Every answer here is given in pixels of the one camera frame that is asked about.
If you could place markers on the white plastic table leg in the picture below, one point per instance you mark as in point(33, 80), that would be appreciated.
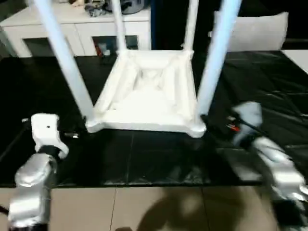
point(62, 57)
point(118, 26)
point(219, 57)
point(190, 24)

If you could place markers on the white plastic table top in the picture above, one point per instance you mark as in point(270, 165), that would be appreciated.
point(149, 91)

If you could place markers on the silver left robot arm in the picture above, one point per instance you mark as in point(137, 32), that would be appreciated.
point(31, 192)

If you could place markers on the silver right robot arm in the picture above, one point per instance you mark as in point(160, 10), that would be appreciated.
point(279, 168)

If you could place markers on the white flat board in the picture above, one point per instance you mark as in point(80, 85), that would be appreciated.
point(298, 60)

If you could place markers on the grey pillow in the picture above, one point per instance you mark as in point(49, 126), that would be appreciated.
point(260, 31)

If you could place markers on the black cabinet with yellow label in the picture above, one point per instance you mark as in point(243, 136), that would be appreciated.
point(173, 24)

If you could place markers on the colourful clutter bundle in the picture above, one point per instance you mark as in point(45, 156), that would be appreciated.
point(94, 6)

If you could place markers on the white sideboard cabinet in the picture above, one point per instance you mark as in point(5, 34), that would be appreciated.
point(48, 29)

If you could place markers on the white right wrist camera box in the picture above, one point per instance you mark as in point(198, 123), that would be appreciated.
point(246, 120)

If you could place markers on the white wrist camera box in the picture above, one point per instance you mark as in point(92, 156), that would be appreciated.
point(47, 134)
point(246, 120)

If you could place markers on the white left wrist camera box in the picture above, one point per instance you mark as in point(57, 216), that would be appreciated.
point(47, 134)

